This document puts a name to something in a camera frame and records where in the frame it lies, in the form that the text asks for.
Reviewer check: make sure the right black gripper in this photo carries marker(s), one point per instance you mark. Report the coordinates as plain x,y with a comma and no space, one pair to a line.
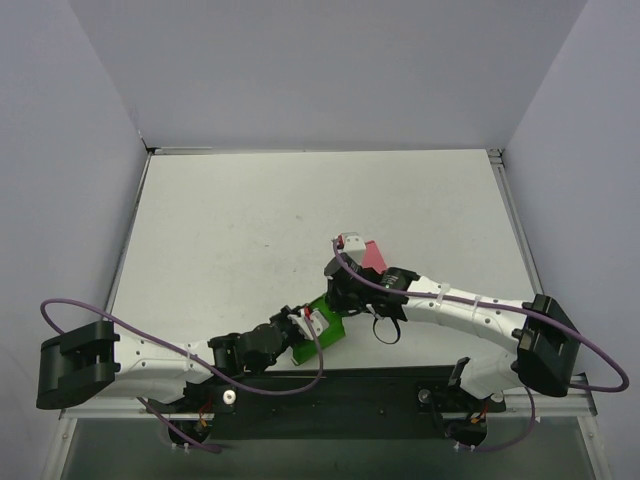
345,296

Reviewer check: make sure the green paper box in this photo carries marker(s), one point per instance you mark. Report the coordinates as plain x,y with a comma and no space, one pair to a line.
304,350

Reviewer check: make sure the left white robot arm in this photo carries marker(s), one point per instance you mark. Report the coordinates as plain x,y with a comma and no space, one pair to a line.
105,359

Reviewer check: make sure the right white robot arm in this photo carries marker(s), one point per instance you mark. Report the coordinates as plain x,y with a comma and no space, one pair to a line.
538,350

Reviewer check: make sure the pink paper box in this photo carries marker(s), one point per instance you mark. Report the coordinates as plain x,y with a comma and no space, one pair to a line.
373,258

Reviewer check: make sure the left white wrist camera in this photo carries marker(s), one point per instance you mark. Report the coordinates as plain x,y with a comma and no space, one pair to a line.
311,323

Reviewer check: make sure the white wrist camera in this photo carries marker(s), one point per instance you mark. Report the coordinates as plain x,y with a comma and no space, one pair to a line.
353,245
311,323

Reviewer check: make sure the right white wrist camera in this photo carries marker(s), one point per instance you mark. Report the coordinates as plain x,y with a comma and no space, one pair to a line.
353,245

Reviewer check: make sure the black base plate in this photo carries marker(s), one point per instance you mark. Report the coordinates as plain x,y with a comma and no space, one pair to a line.
397,403

